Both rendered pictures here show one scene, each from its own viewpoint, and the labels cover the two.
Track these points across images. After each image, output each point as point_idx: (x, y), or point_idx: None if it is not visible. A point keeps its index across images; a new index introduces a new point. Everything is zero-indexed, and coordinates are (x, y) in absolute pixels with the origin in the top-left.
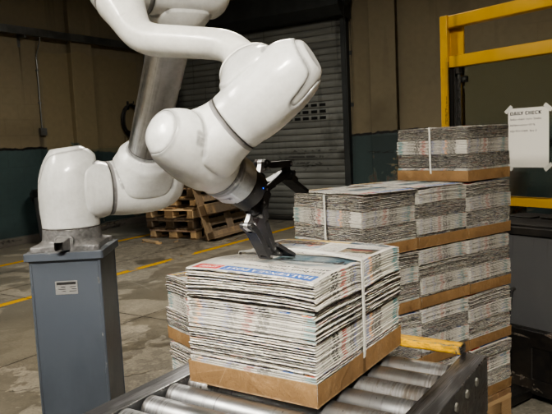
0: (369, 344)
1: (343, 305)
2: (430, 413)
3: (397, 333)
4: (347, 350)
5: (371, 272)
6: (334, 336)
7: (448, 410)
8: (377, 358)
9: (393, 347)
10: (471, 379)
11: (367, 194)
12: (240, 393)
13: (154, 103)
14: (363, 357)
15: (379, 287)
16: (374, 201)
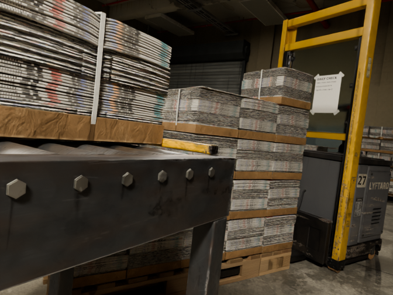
0: (106, 116)
1: (56, 39)
2: (99, 158)
3: (157, 130)
4: (59, 99)
5: (121, 40)
6: (32, 68)
7: (140, 170)
8: (118, 137)
9: (148, 140)
10: (201, 164)
11: (204, 86)
12: None
13: None
14: (90, 123)
15: (132, 65)
16: (209, 94)
